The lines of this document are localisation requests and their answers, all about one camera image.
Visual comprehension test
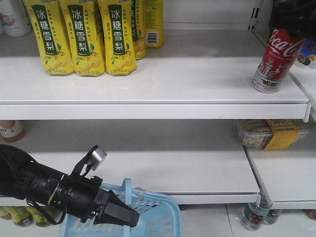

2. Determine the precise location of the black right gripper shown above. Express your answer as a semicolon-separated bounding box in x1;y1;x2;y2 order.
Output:
269;0;316;40

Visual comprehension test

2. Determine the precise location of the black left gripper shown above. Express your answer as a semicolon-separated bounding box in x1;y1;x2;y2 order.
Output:
49;177;140;227

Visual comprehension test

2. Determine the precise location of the red coca-cola aluminium bottle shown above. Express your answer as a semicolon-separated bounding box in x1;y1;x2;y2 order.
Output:
252;28;306;94

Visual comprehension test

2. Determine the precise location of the light blue plastic basket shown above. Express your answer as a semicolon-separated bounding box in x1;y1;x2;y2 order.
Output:
59;178;182;237

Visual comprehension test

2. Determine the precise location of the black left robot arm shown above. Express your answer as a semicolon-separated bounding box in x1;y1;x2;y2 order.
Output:
0;145;140;227

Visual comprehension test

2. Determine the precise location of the blue biscuit cup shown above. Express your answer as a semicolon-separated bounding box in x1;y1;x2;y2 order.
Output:
294;39;316;72

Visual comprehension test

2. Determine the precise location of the white shelf board upper right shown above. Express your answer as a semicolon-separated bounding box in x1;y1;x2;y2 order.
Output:
14;119;259;204

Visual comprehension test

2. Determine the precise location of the white shelf board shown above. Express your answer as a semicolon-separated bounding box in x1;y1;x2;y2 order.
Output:
0;30;311;120
14;119;259;204

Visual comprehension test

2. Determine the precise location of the white shelf board top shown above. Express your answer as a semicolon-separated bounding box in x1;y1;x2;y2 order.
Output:
0;30;311;120

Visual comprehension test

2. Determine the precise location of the clear biscuit box yellow label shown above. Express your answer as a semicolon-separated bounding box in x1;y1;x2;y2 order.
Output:
234;119;313;150

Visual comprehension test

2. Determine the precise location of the orange C100 drink bottle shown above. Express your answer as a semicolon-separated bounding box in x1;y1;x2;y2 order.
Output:
0;120;26;143

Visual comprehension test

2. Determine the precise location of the clear water bottle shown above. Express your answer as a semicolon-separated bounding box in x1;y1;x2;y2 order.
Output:
241;193;270;231
262;209;283;225

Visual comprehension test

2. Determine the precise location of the yellow pear drink bottle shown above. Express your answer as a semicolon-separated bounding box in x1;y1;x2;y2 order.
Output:
23;0;74;76
98;0;137;76
59;0;106;77

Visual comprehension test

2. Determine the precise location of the white peach drink bottle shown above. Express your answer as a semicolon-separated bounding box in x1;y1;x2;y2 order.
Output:
0;0;31;37

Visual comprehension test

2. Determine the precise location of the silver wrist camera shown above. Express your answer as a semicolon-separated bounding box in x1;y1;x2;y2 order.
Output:
86;145;107;171

